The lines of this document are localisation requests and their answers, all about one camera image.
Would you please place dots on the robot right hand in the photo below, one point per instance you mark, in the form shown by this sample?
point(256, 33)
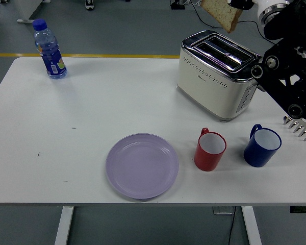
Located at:
point(267, 3)

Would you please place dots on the bread slice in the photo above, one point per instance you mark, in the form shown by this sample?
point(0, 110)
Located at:
point(222, 12)

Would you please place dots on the cream and chrome toaster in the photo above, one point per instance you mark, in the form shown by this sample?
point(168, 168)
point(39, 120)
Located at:
point(206, 86)

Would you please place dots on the purple plate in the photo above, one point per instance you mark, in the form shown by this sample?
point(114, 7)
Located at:
point(142, 166)

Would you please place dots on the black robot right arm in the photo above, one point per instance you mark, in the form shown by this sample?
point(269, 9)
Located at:
point(278, 92)

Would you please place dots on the black power strip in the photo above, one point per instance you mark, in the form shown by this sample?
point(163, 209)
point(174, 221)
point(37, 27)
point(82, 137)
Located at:
point(177, 5)

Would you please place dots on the metal toast rack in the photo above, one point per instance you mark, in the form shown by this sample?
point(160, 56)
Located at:
point(302, 128)

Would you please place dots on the blue mug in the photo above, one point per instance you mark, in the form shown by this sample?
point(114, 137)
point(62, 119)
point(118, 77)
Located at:
point(256, 155)

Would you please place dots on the red mug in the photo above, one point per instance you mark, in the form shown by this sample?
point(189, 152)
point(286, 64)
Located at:
point(206, 159)

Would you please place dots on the person's black white shoe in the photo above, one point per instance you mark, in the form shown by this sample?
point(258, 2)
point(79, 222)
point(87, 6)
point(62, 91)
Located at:
point(89, 4)

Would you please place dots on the black table control panel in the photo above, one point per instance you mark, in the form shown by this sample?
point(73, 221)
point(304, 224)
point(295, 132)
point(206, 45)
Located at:
point(302, 209)

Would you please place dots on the white table leg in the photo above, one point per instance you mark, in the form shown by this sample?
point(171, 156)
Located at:
point(63, 224)
point(251, 224)

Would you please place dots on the blue water bottle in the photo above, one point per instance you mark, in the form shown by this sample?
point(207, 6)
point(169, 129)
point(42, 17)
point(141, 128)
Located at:
point(51, 56)

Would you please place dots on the white desk foot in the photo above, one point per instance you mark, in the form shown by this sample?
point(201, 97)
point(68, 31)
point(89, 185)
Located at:
point(28, 12)

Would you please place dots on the clear plastic bracket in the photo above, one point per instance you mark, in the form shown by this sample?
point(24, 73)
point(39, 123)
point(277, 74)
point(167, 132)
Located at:
point(220, 210)

